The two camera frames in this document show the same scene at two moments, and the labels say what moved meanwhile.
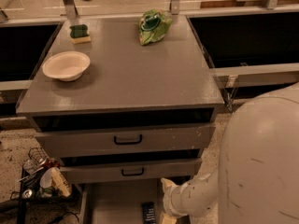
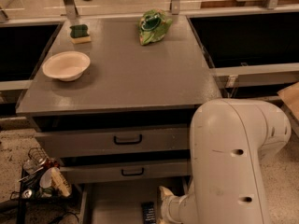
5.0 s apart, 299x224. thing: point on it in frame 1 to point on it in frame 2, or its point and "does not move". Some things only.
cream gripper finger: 167,185 to 165,192
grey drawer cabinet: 120,118 does not move
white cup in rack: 46,181 does not move
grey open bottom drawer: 121,203 does not move
